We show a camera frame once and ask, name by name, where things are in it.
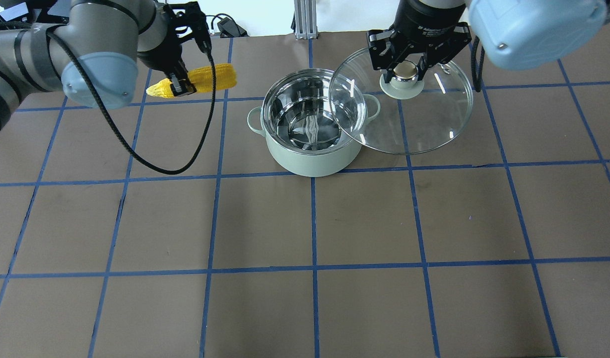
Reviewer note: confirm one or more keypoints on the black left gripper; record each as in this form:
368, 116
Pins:
164, 55

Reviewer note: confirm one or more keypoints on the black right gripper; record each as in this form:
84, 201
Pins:
424, 19

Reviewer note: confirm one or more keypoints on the yellow corn cob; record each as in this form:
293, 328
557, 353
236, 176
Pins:
201, 79

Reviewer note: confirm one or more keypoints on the glass pot lid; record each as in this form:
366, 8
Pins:
406, 116

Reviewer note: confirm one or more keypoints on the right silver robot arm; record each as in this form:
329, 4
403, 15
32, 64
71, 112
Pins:
515, 34

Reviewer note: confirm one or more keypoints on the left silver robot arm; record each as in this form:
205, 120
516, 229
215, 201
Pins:
107, 38

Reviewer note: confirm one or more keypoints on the pale green cooking pot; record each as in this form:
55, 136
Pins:
311, 121

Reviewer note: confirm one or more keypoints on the black power brick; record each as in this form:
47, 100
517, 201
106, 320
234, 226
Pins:
228, 28

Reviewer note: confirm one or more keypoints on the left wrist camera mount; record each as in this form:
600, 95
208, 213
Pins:
187, 21

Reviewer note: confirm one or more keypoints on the aluminium frame post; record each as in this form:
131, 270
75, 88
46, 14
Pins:
304, 19

